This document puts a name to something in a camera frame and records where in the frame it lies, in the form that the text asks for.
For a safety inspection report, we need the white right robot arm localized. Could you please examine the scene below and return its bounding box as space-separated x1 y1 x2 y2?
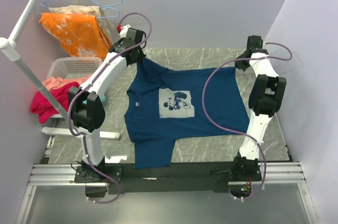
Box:
232 35 287 181

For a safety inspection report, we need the pink t-shirt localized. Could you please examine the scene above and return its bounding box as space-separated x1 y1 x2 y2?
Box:
42 75 91 91

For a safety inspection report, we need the beige cloth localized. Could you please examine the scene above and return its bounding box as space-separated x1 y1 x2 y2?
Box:
49 5 114 40

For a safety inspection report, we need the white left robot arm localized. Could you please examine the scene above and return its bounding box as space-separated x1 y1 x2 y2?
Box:
68 25 146 183

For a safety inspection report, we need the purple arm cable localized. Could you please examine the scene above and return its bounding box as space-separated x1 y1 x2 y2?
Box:
202 42 293 201
67 12 153 204

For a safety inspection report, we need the white clothes rack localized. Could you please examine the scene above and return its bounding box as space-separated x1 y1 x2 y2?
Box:
0 0 121 141

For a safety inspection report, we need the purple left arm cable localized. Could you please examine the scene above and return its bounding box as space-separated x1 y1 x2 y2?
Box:
67 12 153 204

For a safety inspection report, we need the orange patterned cloth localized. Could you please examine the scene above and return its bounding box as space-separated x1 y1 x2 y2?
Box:
39 13 112 60

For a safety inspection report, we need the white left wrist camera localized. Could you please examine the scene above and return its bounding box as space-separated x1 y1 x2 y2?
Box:
117 24 131 38

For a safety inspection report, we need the blue t-shirt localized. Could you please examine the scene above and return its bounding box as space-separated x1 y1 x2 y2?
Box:
125 59 249 169

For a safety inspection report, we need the white plastic laundry basket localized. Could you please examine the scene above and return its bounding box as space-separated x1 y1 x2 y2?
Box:
47 57 102 79

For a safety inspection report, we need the teal garment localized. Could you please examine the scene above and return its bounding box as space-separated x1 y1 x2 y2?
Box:
83 95 106 104

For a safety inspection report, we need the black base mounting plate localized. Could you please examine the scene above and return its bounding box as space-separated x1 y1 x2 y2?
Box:
74 162 264 197

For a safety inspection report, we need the magenta t-shirt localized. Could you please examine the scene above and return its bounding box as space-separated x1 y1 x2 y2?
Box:
30 81 80 124

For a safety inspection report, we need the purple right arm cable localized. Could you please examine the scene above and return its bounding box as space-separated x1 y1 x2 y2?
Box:
202 42 293 201

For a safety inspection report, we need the aluminium rail frame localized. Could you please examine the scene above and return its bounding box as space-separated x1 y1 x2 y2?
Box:
16 161 320 223

